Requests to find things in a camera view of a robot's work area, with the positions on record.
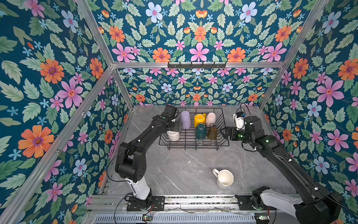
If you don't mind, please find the aluminium frame post back right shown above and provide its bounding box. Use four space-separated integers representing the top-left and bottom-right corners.
259 0 329 111

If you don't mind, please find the dark green mug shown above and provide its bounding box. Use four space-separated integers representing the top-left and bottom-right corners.
195 123 207 140

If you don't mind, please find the cream white mug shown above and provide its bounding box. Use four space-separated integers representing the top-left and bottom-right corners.
212 169 234 189

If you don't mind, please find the red inside white mug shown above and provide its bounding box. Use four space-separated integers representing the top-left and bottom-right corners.
167 131 180 141

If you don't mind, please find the aluminium frame post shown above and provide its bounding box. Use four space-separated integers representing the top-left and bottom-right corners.
259 0 329 111
76 1 134 110

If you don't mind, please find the yellow mug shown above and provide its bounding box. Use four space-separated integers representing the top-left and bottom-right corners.
194 113 206 127

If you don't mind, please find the black hook rail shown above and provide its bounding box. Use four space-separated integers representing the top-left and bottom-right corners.
167 62 227 70

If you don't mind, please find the pale pink mug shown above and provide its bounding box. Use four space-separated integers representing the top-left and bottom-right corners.
205 113 216 127

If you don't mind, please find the aluminium frame post back left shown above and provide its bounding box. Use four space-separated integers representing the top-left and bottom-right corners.
76 1 134 110

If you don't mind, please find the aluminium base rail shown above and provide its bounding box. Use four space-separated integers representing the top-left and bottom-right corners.
82 194 298 224

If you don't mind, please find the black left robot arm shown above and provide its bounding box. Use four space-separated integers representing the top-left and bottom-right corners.
115 105 180 211

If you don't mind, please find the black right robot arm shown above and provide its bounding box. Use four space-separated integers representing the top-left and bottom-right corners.
220 116 344 224

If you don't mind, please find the black wire dish rack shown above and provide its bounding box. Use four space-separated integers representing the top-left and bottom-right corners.
159 107 229 150

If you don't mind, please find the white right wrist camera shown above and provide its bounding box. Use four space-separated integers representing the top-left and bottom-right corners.
233 112 245 130

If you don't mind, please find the lilac cup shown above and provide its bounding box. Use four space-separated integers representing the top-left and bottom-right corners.
181 111 191 130

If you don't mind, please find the olive glass cup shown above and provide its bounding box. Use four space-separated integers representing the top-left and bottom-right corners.
207 124 218 141

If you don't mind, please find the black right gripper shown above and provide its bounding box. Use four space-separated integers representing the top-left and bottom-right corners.
219 126 254 146

